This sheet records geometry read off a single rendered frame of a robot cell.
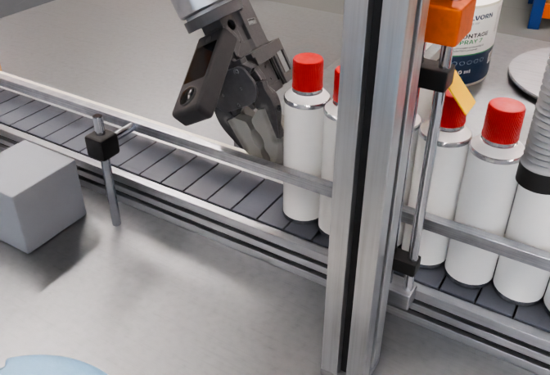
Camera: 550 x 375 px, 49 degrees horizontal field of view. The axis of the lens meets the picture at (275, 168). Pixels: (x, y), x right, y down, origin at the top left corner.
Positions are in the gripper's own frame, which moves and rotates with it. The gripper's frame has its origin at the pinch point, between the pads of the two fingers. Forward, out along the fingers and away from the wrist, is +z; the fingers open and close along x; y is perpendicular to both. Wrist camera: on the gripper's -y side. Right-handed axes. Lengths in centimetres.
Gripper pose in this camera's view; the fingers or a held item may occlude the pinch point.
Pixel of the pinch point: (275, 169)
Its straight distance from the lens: 73.0
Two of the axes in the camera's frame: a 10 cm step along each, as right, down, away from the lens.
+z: 4.2, 8.7, 2.6
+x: -7.4, 1.7, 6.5
